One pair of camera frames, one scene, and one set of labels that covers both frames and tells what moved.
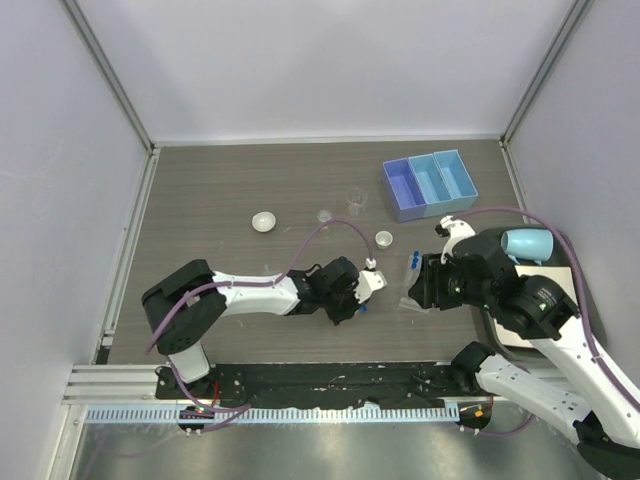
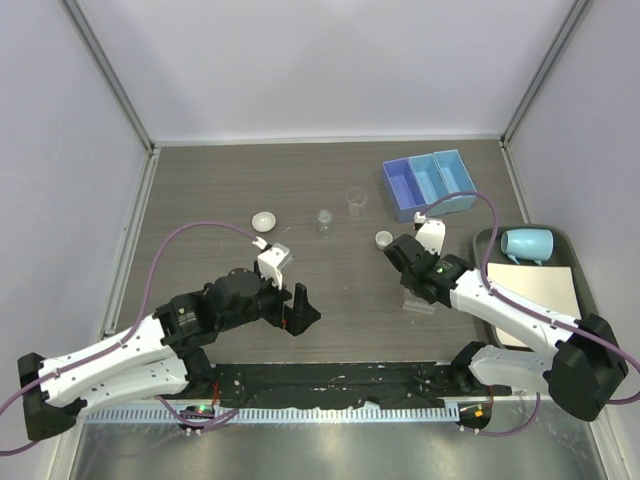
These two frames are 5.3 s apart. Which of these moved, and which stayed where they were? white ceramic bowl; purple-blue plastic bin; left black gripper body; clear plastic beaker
Moved: left black gripper body
Stayed: clear plastic beaker; purple-blue plastic bin; white ceramic bowl
